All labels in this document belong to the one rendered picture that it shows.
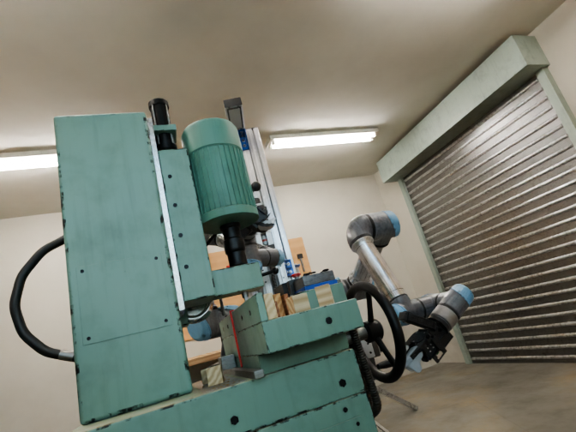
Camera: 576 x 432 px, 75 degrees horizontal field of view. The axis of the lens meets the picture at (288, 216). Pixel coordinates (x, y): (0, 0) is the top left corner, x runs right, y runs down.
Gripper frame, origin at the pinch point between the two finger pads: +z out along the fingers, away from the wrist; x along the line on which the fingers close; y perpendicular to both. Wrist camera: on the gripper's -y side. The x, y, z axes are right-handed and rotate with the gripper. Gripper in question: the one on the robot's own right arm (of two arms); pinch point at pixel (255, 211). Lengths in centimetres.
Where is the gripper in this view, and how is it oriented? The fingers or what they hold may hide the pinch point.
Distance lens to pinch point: 126.1
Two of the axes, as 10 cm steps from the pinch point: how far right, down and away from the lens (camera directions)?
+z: 2.7, -3.6, -8.9
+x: 7.7, 6.4, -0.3
